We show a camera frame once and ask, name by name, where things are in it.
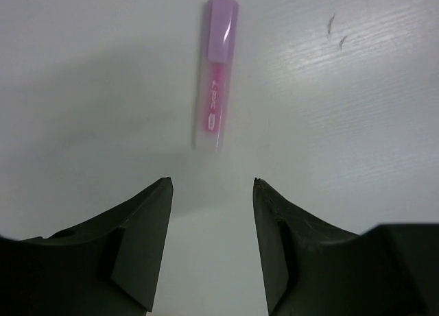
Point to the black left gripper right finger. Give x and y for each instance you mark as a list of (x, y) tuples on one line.
[(311, 267)]

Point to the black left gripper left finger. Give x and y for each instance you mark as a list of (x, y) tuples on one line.
[(107, 265)]

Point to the purple pink highlighter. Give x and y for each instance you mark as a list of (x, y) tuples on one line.
[(217, 47)]

